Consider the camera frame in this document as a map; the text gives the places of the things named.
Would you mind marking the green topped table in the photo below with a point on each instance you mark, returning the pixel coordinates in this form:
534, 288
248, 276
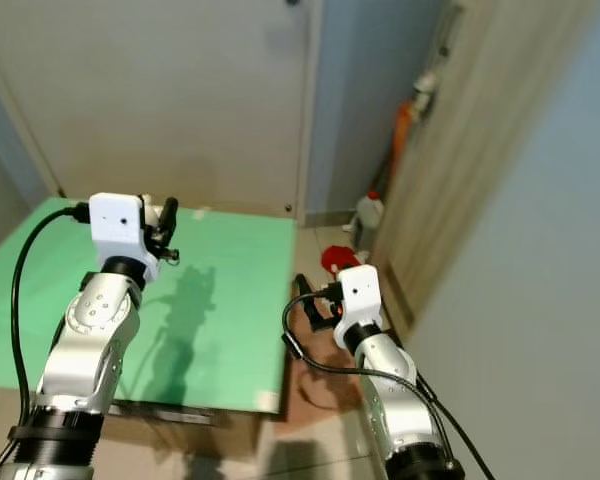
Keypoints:
240, 300

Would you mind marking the white bottle with red cap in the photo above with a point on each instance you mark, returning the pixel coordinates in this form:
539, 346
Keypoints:
370, 218

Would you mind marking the orange broom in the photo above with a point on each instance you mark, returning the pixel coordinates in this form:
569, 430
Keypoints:
402, 140

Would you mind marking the white door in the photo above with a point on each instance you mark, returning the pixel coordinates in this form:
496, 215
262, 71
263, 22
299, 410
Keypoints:
160, 100

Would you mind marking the brown floor mat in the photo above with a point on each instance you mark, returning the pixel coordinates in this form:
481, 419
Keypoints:
305, 390

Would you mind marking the light wood grain panel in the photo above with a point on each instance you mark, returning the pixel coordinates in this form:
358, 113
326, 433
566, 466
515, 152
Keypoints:
490, 130

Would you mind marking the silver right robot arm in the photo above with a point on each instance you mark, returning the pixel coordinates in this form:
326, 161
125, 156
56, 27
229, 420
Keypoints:
395, 400

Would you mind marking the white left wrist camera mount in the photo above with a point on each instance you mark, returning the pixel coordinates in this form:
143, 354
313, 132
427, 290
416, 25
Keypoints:
115, 225

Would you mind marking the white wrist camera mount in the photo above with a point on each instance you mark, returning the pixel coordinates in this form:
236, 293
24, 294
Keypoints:
115, 225
360, 290

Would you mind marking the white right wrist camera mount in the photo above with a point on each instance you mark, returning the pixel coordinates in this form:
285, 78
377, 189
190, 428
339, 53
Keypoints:
360, 290

